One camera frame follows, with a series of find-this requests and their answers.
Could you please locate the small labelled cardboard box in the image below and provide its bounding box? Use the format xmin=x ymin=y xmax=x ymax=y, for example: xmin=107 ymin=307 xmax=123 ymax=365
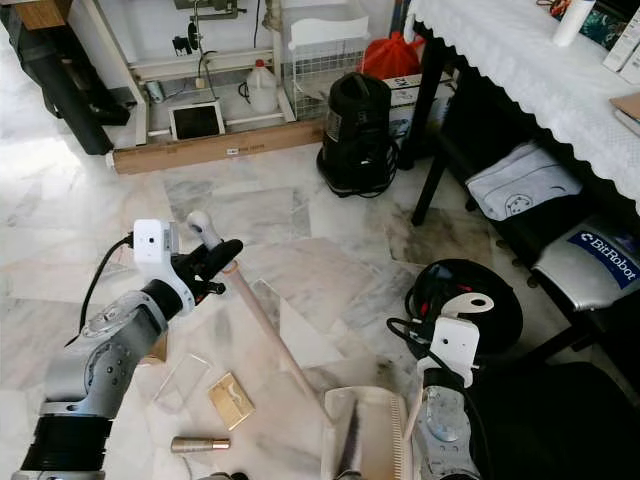
xmin=148 ymin=334 xmax=170 ymax=367

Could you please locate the wooden handled broom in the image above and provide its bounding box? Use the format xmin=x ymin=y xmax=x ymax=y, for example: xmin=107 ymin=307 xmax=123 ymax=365
xmin=187 ymin=209 xmax=369 ymax=480

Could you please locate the beige long handled dustpan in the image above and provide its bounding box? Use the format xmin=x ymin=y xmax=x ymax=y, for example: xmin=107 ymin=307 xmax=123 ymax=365
xmin=321 ymin=291 xmax=497 ymax=480

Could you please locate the long flat cardboard box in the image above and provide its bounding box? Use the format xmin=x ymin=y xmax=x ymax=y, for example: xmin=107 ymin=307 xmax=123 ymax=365
xmin=109 ymin=117 xmax=330 ymax=177

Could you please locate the white framed tablet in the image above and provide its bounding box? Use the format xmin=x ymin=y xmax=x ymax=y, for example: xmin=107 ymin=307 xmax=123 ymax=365
xmin=167 ymin=97 xmax=228 ymax=143

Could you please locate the flat gold box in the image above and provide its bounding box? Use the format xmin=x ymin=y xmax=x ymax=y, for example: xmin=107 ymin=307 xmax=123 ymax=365
xmin=207 ymin=371 xmax=258 ymax=432

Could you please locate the clear plastic jug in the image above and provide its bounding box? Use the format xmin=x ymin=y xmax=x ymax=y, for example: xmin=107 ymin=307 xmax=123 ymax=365
xmin=244 ymin=59 xmax=280 ymax=117

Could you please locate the gold metal tube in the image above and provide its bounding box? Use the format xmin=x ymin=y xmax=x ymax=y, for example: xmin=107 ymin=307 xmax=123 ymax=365
xmin=169 ymin=434 xmax=234 ymax=455

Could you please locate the black canister vacuum cleaner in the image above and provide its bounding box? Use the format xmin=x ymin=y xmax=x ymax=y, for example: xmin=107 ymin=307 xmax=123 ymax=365
xmin=316 ymin=71 xmax=402 ymax=199

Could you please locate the white metal rack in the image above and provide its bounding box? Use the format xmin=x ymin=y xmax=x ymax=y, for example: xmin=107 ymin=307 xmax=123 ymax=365
xmin=74 ymin=0 xmax=297 ymax=150

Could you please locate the long black bag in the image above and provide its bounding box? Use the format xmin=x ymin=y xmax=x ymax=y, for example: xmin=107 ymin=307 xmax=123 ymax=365
xmin=4 ymin=4 xmax=134 ymax=157

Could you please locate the grey metal machine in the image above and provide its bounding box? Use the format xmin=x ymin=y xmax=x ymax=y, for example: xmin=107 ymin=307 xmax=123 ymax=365
xmin=174 ymin=0 xmax=247 ymax=22

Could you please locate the white printed carton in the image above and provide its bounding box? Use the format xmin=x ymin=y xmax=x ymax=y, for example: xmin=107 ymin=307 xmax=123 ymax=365
xmin=384 ymin=71 xmax=457 ymax=137

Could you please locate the red plastic bag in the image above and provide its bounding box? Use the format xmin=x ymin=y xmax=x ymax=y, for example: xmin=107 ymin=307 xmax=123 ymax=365
xmin=357 ymin=31 xmax=427 ymax=82

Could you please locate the black chair under grey bag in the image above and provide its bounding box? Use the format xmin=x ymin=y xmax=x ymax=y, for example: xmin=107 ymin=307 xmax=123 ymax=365
xmin=410 ymin=38 xmax=591 ymax=249

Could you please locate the brown wooden block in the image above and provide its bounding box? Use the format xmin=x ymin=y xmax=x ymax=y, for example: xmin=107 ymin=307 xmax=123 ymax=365
xmin=14 ymin=0 xmax=74 ymax=32

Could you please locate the grey printed cloth bag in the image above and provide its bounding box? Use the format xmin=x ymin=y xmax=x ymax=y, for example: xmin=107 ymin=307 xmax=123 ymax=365
xmin=464 ymin=139 xmax=585 ymax=224

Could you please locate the white lace tablecloth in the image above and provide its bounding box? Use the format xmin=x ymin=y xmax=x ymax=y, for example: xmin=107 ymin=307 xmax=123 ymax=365
xmin=404 ymin=0 xmax=640 ymax=217

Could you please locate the silver BitRobot bag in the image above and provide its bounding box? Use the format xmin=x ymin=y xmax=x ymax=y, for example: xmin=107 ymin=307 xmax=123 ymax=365
xmin=529 ymin=227 xmax=640 ymax=314

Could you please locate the white plastic bottle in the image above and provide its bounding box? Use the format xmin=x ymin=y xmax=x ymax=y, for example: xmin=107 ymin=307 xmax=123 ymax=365
xmin=551 ymin=0 xmax=599 ymax=48

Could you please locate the tan notebook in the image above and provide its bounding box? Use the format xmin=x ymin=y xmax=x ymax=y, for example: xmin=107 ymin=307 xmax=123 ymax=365
xmin=609 ymin=91 xmax=640 ymax=142

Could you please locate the dark printed box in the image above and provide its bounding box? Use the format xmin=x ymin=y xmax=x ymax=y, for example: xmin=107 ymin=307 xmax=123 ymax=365
xmin=584 ymin=0 xmax=632 ymax=52

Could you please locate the white book stack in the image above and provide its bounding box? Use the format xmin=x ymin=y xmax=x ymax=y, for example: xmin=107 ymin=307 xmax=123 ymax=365
xmin=604 ymin=9 xmax=640 ymax=87

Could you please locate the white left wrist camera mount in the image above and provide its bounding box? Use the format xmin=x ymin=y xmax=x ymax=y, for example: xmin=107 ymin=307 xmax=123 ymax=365
xmin=132 ymin=217 xmax=197 ymax=307

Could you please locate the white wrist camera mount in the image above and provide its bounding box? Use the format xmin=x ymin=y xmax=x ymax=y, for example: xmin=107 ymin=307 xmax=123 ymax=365
xmin=417 ymin=316 xmax=482 ymax=387
xmin=132 ymin=217 xmax=197 ymax=307

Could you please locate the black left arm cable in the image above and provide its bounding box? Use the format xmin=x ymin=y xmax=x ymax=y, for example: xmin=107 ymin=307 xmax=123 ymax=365
xmin=64 ymin=231 xmax=140 ymax=348

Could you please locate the white wire basket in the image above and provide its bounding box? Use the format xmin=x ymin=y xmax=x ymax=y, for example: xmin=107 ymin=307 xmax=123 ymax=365
xmin=284 ymin=14 xmax=372 ymax=122

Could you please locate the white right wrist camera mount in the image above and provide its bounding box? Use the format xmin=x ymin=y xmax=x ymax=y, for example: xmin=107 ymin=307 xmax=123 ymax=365
xmin=417 ymin=316 xmax=482 ymax=387

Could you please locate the black round tub with cables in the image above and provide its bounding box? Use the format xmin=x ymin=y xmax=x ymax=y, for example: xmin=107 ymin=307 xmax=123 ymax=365
xmin=402 ymin=257 xmax=527 ymax=362

